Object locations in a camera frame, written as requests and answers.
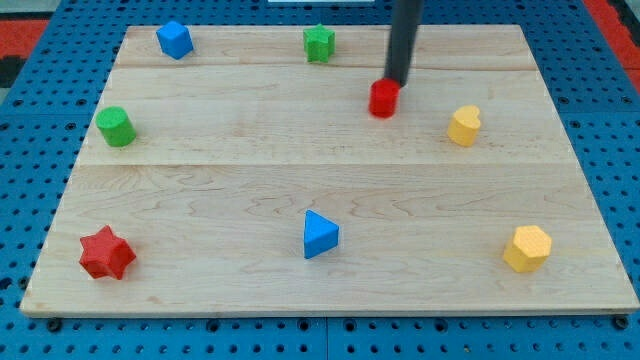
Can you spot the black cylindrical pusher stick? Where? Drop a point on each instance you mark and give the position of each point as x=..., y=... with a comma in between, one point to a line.
x=406, y=18

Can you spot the green star block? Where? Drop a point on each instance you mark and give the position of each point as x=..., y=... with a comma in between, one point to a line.
x=319, y=43

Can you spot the blue triangle block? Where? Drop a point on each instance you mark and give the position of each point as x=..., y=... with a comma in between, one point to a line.
x=320, y=234

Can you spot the red star block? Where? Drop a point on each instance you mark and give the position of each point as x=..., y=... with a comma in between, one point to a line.
x=104, y=254

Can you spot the red cylinder block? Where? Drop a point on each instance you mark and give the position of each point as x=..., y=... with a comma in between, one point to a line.
x=383, y=97

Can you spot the yellow heart block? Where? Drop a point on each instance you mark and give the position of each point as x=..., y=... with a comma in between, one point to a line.
x=464, y=125

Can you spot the light wooden board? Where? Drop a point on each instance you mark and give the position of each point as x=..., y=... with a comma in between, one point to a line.
x=238, y=139

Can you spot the blue cube block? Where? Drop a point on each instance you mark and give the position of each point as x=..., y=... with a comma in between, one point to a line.
x=175, y=40

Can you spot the yellow hexagon block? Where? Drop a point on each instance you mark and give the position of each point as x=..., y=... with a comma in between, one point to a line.
x=528, y=249

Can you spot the green cylinder block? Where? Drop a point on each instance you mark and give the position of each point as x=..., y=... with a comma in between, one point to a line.
x=115, y=126

